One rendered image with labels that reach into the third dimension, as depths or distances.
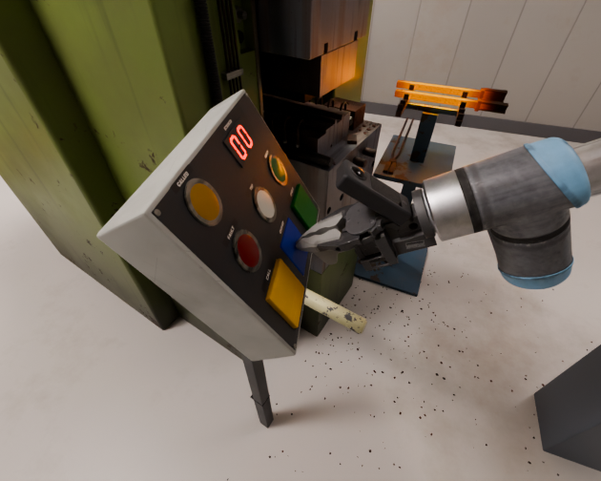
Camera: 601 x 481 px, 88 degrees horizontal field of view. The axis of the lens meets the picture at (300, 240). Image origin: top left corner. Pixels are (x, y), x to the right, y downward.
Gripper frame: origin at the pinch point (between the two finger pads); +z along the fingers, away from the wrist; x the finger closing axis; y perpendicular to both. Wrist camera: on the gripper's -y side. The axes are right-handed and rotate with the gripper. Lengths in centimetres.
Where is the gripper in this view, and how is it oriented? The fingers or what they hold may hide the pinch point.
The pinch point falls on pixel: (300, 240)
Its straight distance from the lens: 51.9
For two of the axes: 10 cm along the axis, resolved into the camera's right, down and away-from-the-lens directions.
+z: -8.6, 2.7, 4.4
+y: 4.9, 6.7, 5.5
